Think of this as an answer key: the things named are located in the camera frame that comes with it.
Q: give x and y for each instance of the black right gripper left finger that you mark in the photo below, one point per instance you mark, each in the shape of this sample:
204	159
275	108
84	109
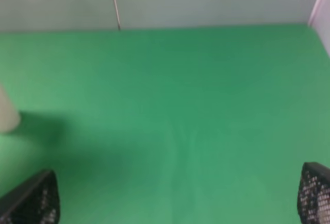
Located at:
36	200

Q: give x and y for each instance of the tall white candle in glass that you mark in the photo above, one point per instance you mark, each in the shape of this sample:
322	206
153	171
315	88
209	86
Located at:
10	117

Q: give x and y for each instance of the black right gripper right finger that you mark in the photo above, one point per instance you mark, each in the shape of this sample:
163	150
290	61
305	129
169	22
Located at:
313	194

